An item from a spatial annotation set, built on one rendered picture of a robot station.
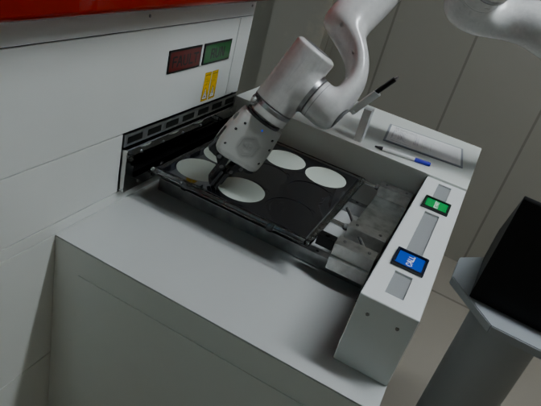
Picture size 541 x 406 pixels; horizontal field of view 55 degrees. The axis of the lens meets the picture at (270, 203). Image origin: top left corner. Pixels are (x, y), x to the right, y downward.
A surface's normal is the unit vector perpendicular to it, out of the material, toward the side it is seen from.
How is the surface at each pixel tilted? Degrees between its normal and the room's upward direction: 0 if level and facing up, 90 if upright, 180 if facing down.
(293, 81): 80
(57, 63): 90
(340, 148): 90
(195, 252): 0
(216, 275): 0
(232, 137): 87
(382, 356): 90
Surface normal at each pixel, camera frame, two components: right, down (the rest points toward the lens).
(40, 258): 0.87, 0.40
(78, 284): -0.43, 0.36
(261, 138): 0.26, 0.52
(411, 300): 0.23, -0.84
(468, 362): -0.80, 0.12
